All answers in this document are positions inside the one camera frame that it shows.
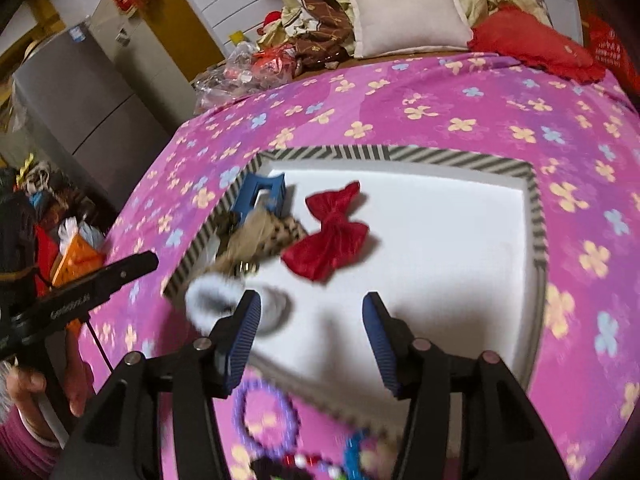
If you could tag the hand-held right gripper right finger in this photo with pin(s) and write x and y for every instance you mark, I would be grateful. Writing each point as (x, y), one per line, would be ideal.
(382, 345)

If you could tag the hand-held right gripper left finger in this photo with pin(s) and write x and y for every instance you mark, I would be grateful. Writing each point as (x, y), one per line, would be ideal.
(245, 340)

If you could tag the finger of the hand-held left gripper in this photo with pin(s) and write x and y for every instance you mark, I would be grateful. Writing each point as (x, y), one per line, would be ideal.
(110, 277)

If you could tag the white fluffy scrunchie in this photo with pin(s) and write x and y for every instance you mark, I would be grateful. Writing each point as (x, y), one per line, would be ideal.
(205, 300)

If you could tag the striped cardboard tray box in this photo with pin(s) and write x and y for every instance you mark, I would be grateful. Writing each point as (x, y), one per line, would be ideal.
(425, 240)

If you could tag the black scrunchie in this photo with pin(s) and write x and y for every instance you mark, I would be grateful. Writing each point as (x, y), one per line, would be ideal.
(270, 470)

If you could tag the person's left forearm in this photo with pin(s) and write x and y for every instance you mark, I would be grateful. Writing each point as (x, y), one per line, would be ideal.
(20, 450)

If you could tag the person's left hand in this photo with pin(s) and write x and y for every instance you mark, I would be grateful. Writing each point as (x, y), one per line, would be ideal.
(27, 390)

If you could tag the white plastic bag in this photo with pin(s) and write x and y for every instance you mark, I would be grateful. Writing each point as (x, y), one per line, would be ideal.
(75, 232)

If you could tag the red cloth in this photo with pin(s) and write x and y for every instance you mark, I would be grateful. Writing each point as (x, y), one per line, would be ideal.
(47, 255)

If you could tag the burlap leopard hair bow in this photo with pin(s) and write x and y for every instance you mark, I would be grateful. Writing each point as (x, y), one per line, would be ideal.
(262, 242)

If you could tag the cluttered cloth pile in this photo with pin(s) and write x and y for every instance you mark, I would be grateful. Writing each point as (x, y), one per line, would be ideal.
(55, 195)

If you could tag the red velvet hair bow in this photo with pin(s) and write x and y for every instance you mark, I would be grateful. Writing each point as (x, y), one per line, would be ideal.
(330, 240)

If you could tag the brown scrunchie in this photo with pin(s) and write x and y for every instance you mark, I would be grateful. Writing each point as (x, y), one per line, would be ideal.
(226, 222)

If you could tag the blue hair claw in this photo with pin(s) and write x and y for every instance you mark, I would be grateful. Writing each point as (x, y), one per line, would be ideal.
(255, 187)

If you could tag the grey refrigerator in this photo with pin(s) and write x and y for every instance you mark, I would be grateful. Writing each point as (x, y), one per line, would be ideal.
(100, 85)

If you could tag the clear plastic bag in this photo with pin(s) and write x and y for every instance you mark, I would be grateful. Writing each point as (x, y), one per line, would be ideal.
(220, 85)

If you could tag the pink floral bedsheet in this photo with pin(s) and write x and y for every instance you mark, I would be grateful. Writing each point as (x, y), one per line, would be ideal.
(400, 105)

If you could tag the red plastic package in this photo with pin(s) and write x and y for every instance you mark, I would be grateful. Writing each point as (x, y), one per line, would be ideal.
(272, 62)

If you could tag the white slatted headboard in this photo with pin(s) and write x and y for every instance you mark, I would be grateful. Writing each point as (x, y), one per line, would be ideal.
(225, 0)

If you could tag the red plush toy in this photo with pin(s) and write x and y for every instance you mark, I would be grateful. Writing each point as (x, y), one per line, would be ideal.
(272, 20)

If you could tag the white pillow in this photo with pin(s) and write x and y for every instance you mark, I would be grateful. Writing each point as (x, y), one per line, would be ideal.
(405, 15)

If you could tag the red ruffled cushion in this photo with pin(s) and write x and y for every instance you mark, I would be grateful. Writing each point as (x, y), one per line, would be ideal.
(530, 40)

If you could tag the red shopping bag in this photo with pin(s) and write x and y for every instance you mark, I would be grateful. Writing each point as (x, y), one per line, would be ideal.
(612, 55)

